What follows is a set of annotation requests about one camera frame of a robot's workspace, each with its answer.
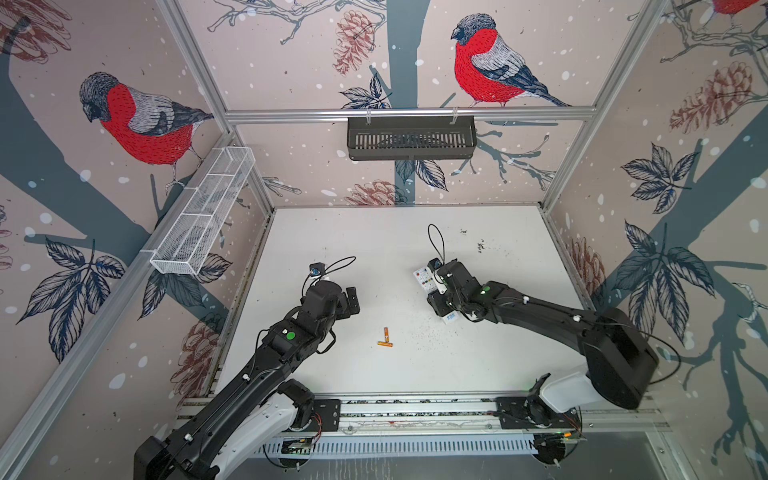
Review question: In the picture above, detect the white remote control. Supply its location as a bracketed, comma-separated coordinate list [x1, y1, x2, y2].
[413, 267, 458, 324]

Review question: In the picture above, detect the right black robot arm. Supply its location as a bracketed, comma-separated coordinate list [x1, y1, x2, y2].
[427, 258, 659, 410]

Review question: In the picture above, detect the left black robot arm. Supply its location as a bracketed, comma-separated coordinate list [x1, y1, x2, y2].
[133, 280, 360, 479]

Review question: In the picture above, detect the aluminium top crossbar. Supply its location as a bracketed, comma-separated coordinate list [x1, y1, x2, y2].
[224, 106, 597, 125]

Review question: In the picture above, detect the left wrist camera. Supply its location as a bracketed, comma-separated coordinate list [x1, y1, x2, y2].
[309, 262, 326, 278]

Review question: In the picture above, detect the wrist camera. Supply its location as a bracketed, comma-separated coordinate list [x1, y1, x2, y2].
[309, 262, 326, 278]
[427, 258, 444, 272]

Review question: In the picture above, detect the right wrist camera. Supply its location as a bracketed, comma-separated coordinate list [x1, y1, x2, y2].
[427, 258, 444, 272]

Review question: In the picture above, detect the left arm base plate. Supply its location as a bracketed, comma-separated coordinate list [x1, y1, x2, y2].
[282, 399, 341, 434]

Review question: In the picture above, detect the aluminium front rail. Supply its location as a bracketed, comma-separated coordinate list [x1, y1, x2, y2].
[173, 391, 670, 438]

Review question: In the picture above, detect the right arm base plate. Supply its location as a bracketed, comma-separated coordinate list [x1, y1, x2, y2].
[494, 397, 582, 430]

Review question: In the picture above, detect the black wall basket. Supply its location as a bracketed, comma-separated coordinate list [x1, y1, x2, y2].
[347, 116, 477, 161]

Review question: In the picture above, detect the white wire mesh basket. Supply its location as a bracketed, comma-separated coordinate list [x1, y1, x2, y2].
[150, 146, 255, 275]

